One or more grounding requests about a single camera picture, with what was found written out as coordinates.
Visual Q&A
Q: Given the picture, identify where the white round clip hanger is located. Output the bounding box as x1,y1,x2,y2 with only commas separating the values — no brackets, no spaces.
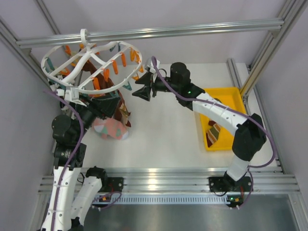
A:
40,29,145,101

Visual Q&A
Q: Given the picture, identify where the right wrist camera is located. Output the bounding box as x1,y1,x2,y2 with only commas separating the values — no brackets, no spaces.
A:
144,58,156,74

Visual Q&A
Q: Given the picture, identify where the purple cable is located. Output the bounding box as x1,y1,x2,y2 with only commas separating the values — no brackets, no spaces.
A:
43,90,122,231
151,56,276,210

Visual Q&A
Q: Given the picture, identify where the pink patterned sock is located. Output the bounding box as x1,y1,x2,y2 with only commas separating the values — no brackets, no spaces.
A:
92,118,128,140

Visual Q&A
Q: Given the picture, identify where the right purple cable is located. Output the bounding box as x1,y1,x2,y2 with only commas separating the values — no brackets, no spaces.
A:
151,56,276,210

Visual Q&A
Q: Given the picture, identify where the aluminium top rail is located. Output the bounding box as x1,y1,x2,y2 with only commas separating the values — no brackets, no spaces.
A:
16,18,284,48

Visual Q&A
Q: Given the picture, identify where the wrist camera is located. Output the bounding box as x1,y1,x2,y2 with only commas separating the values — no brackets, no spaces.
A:
144,58,156,74
56,87,86,106

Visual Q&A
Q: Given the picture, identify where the yellow plastic bin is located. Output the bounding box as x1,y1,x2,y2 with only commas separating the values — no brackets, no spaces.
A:
199,87,246,151

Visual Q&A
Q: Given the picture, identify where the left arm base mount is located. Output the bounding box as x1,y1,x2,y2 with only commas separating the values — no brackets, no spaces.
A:
104,177,124,193

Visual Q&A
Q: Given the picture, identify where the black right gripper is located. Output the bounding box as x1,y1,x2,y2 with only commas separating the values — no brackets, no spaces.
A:
133,72,180,102

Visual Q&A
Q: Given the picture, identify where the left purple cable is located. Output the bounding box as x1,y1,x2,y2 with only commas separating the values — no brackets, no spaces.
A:
43,90,122,231

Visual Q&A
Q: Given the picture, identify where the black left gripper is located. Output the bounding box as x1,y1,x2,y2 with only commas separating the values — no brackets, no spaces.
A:
73,93,121,141

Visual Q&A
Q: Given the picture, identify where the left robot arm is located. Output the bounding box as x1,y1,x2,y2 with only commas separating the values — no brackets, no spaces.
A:
40,93,122,231

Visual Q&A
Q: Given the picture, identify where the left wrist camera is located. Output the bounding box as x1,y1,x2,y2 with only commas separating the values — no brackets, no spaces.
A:
56,87,86,106

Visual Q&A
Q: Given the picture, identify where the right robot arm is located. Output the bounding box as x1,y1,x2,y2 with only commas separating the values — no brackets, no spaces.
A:
133,62,267,193

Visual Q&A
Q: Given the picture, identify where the brown sock on hanger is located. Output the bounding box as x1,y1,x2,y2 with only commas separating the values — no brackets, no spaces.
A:
82,61,125,122

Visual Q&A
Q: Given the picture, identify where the tan brown sock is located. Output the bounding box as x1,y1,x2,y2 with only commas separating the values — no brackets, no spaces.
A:
119,103,131,128

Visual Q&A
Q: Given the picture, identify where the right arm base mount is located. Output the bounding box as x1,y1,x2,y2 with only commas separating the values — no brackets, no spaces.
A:
208,176,252,195

